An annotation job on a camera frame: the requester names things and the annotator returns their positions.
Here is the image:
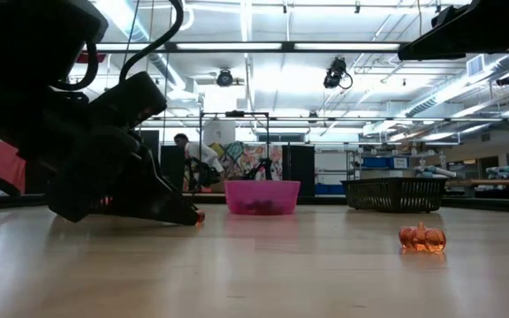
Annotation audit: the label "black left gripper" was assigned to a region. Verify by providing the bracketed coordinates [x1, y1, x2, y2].
[44, 127, 202, 226]

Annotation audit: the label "white ceiling air vent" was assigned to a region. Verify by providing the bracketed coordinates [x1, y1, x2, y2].
[466, 55, 486, 77]

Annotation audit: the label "person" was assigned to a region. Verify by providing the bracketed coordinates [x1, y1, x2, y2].
[173, 132, 225, 189]

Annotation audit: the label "colourful patchwork quilt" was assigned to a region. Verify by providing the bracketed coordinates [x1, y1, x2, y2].
[209, 141, 285, 181]

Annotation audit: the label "pink plastic bowl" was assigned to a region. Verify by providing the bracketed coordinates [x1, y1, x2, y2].
[224, 179, 302, 216]

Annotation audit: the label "blue storage bins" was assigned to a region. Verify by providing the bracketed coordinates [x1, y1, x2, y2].
[362, 156, 408, 170]

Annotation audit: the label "wooden workbench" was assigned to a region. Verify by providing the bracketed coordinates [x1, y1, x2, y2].
[446, 178, 509, 187]

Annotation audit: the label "red cloth panel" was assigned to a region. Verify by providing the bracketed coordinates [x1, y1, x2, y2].
[0, 140, 27, 193]

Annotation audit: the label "black slotted plastic basket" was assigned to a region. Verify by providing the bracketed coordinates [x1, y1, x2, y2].
[341, 177, 449, 214]

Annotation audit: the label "black overhead crossbar with lights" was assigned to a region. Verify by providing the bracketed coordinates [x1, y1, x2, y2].
[77, 41, 509, 55]

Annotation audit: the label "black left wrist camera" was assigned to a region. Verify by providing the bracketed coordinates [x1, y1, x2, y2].
[87, 72, 168, 132]

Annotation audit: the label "black tubular stand frame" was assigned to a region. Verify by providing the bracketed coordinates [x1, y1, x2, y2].
[199, 110, 271, 195]

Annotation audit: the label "black ceiling-mounted camera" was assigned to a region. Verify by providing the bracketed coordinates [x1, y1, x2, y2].
[323, 56, 353, 90]
[216, 68, 235, 88]

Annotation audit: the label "black aluminium table frame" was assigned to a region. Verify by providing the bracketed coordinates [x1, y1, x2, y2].
[0, 193, 509, 214]

